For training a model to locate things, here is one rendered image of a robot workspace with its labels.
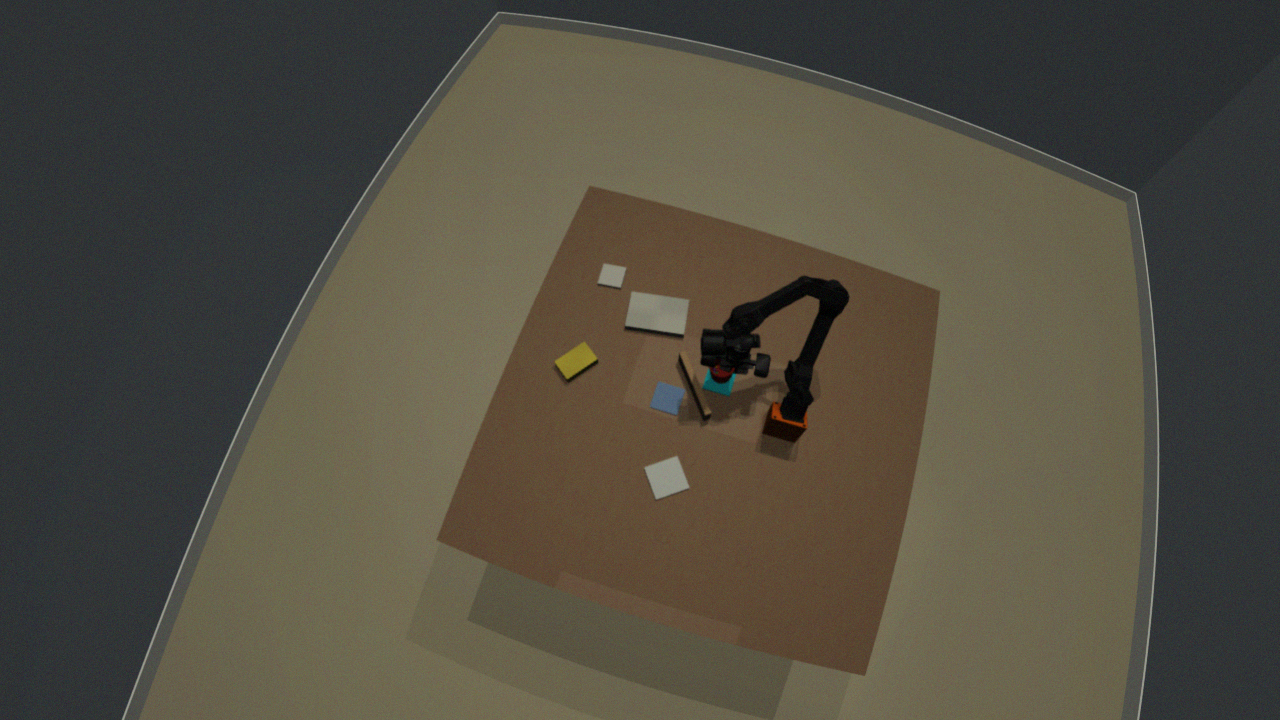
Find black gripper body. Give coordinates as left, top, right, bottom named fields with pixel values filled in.
left=701, top=348, right=771, bottom=379

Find pale grey square tile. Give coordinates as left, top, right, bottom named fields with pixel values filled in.
left=644, top=456, right=690, bottom=500

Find grey flat rectangular pad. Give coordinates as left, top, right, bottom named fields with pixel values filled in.
left=625, top=291, right=690, bottom=338

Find small grey flat square tile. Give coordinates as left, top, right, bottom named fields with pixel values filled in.
left=596, top=263, right=627, bottom=290

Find yellow rectangular block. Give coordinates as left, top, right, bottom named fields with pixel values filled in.
left=554, top=342, right=598, bottom=383

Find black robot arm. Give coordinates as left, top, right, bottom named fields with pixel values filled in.
left=701, top=275, right=850, bottom=423

